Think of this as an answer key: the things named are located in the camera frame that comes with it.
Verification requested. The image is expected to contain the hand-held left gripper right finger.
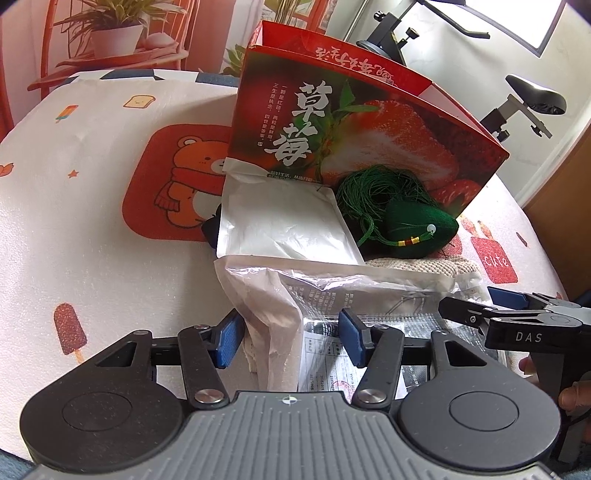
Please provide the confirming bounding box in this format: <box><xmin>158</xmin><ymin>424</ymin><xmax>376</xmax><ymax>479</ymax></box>
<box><xmin>338</xmin><ymin>308</ymin><xmax>495</xmax><ymax>411</ymax></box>

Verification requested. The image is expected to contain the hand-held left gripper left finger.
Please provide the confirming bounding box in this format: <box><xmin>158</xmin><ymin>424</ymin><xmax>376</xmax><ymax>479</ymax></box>
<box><xmin>95</xmin><ymin>308</ymin><xmax>246</xmax><ymax>411</ymax></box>

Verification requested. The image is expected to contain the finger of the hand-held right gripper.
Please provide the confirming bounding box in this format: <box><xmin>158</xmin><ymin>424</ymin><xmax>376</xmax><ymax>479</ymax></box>
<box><xmin>488</xmin><ymin>287</ymin><xmax>591</xmax><ymax>315</ymax></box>
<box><xmin>438</xmin><ymin>296</ymin><xmax>578</xmax><ymax>333</ymax></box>

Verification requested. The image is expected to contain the clear plastic bag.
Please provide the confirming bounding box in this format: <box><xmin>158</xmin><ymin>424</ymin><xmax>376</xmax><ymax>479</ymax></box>
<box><xmin>213</xmin><ymin>255</ymin><xmax>503</xmax><ymax>403</ymax></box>

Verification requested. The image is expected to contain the beige knitted cloth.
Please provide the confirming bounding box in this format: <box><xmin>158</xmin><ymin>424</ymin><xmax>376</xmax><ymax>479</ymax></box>
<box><xmin>365</xmin><ymin>256</ymin><xmax>482</xmax><ymax>278</ymax></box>

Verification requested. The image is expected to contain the green tasselled sachet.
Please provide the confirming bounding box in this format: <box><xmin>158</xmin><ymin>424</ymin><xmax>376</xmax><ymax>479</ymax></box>
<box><xmin>335</xmin><ymin>168</ymin><xmax>460</xmax><ymax>260</ymax></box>

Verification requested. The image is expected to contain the silver foil pouch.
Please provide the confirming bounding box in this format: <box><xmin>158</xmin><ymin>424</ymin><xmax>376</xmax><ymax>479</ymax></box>
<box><xmin>215</xmin><ymin>154</ymin><xmax>366</xmax><ymax>267</ymax></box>

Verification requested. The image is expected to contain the red cardboard box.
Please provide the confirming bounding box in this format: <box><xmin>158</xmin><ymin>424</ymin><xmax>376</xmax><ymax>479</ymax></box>
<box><xmin>223</xmin><ymin>19</ymin><xmax>510</xmax><ymax>219</ymax></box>

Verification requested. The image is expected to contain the person's right hand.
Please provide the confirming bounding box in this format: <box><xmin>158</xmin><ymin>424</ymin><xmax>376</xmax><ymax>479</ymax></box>
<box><xmin>518</xmin><ymin>356</ymin><xmax>591</xmax><ymax>415</ymax></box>

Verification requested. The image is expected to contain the brown wooden panel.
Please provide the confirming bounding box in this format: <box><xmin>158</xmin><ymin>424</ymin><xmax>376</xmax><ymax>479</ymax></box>
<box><xmin>524</xmin><ymin>134</ymin><xmax>591</xmax><ymax>297</ymax></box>

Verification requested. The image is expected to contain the small black object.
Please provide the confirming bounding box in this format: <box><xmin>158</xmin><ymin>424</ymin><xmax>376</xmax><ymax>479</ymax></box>
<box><xmin>202</xmin><ymin>205</ymin><xmax>223</xmax><ymax>248</ymax></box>

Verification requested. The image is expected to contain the black exercise bike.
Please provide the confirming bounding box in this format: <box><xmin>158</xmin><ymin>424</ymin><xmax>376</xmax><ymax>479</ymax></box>
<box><xmin>358</xmin><ymin>0</ymin><xmax>567</xmax><ymax>142</ymax></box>

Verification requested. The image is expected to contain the dark framed window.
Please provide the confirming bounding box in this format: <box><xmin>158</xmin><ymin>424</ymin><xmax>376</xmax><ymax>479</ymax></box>
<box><xmin>519</xmin><ymin>0</ymin><xmax>572</xmax><ymax>59</ymax></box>

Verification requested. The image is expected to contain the printed wall poster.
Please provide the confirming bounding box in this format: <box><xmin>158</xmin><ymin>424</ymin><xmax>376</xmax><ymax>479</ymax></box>
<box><xmin>0</xmin><ymin>0</ymin><xmax>370</xmax><ymax>153</ymax></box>

